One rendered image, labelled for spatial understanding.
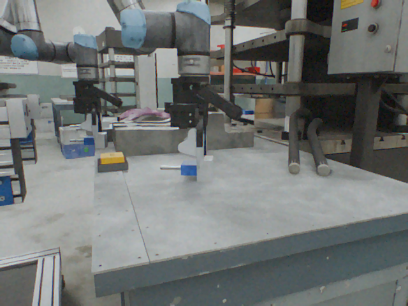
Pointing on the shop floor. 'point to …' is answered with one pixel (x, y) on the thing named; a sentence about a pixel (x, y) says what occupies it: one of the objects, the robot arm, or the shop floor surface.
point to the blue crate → (77, 150)
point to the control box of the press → (368, 60)
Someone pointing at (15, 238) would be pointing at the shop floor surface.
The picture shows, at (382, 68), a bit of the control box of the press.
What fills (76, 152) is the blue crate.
